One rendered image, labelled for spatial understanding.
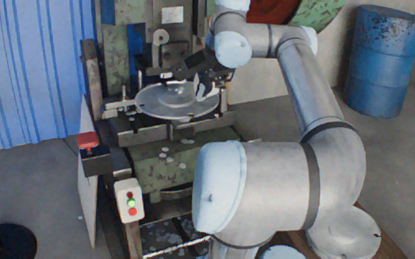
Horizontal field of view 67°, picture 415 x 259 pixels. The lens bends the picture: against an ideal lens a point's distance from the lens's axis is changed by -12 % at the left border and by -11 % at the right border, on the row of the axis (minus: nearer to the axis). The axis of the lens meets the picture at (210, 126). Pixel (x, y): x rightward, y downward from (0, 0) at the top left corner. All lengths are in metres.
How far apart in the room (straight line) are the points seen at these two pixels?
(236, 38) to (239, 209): 0.40
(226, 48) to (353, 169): 0.37
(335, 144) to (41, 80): 2.16
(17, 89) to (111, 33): 1.21
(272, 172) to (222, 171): 0.06
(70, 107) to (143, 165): 1.43
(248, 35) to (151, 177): 0.65
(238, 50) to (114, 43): 0.77
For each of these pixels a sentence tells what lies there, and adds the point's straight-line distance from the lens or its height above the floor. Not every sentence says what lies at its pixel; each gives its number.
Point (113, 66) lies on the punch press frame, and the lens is 1.43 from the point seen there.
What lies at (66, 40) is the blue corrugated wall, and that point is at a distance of 2.36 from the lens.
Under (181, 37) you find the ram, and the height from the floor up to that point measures 0.99.
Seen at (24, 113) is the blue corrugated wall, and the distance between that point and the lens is 2.52.
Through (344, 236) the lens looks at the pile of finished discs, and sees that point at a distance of 1.33.
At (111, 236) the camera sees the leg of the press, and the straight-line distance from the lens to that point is 1.76.
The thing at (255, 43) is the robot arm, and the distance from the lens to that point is 0.73.
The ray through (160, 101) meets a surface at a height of 0.79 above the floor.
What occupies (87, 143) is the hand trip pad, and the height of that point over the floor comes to 0.76.
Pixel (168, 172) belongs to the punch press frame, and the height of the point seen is 0.57.
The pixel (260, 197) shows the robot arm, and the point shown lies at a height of 1.04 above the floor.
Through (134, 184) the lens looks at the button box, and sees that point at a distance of 1.08.
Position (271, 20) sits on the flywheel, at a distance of 1.24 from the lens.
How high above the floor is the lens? 1.30
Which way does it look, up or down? 30 degrees down
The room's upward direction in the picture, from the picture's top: 2 degrees clockwise
